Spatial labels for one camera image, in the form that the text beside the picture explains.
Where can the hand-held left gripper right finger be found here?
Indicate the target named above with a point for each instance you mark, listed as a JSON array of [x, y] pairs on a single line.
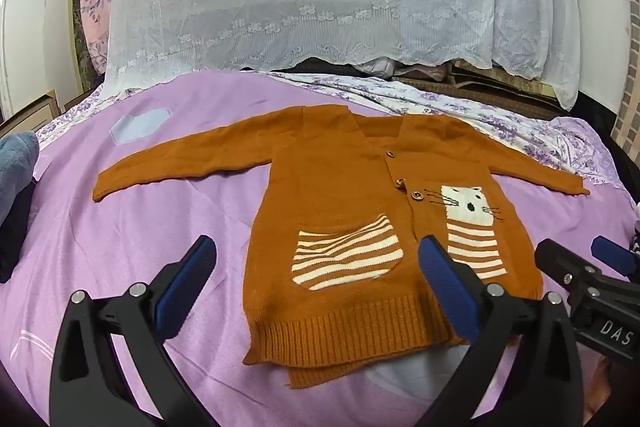
[[447, 287]]

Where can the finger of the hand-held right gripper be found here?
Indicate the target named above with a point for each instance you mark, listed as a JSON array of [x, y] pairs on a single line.
[[612, 254], [562, 262]]

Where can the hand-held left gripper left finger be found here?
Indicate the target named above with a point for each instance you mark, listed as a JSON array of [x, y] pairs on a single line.
[[182, 287]]

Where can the orange knitted cat sweater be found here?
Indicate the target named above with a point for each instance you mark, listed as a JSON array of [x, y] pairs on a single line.
[[340, 187]]

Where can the purple bedsheet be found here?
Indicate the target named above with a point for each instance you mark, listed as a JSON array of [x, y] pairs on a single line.
[[150, 232]]

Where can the light blue sheet patch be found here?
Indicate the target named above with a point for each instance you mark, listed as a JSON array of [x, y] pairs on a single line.
[[140, 124]]

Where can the dark cloth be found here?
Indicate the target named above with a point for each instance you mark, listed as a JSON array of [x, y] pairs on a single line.
[[15, 237]]

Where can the purple floral white sheet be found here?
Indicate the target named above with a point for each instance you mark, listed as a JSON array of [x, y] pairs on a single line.
[[450, 107]]

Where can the brown patterned cloth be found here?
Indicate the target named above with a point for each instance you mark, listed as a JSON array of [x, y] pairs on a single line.
[[490, 89]]

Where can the blue-grey plush cloth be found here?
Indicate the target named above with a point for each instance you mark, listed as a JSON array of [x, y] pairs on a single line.
[[15, 167]]

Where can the black cloth under lace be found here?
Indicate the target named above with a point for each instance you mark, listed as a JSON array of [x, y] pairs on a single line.
[[320, 66]]

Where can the pink floral fabric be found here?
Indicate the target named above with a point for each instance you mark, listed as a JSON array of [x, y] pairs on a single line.
[[97, 7]]

